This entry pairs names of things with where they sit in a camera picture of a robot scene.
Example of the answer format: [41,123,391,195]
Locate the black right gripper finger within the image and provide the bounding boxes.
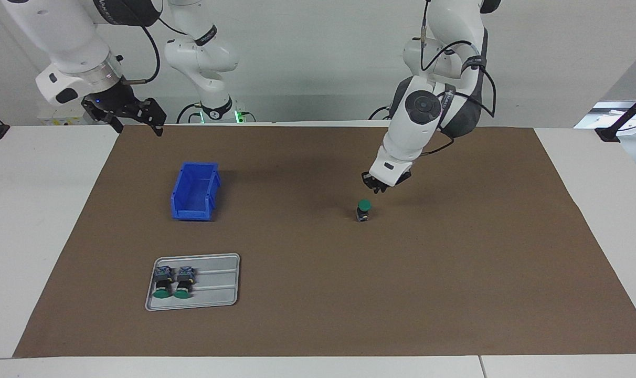
[86,108,124,133]
[134,98,167,137]

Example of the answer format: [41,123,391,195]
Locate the blue plastic bin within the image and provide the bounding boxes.
[171,162,221,221]

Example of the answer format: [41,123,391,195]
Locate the brown table mat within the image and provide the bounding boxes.
[13,125,636,359]

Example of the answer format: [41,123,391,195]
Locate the silver metal tray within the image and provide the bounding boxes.
[144,253,241,312]

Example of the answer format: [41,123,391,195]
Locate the white crumpled sheets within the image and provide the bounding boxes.
[574,101,636,143]

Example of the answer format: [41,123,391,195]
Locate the black pole stand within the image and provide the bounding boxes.
[595,87,636,143]

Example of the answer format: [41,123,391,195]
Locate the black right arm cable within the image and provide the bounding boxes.
[121,16,162,86]

